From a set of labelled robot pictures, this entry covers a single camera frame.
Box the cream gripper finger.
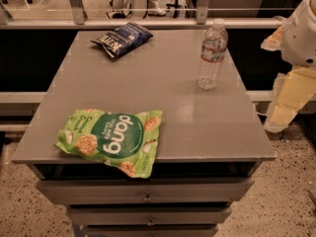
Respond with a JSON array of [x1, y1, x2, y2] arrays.
[[264, 66, 316, 132], [261, 26, 284, 51]]

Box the clear plastic water bottle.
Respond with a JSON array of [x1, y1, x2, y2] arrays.
[[197, 19, 228, 91]]

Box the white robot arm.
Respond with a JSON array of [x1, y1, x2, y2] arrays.
[[261, 0, 316, 133]]

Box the blue chip bag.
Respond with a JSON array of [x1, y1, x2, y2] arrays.
[[93, 22, 153, 58]]

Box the green dang chips bag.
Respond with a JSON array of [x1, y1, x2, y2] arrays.
[[55, 109, 163, 179]]

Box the grey drawer cabinet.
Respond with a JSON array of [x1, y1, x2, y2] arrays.
[[13, 30, 275, 237]]

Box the person legs with shoes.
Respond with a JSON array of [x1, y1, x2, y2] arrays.
[[107, 0, 166, 19]]

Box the metal railing frame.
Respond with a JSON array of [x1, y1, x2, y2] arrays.
[[0, 0, 299, 30]]

